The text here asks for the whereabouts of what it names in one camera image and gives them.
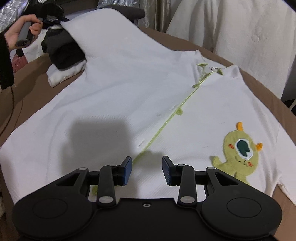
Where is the black fuzzy sleeve forearm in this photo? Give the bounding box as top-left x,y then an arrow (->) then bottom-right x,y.
0,33 -> 15,90

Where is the person's left hand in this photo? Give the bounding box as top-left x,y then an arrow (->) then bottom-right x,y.
4,15 -> 43,52

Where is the folded black garment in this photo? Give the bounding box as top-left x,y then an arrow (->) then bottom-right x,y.
41,4 -> 145,70

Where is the black cable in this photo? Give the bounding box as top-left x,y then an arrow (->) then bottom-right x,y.
0,85 -> 25,136

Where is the white baby cardigan green trim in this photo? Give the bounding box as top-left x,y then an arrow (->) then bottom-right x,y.
1,9 -> 295,202

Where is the folded white garment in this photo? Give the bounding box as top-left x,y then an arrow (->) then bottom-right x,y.
46,25 -> 87,88

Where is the white fleece blanket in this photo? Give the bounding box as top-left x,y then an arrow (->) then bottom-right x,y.
166,0 -> 295,97

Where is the silver quilted storage bag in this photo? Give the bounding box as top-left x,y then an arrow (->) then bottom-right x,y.
0,0 -> 30,32

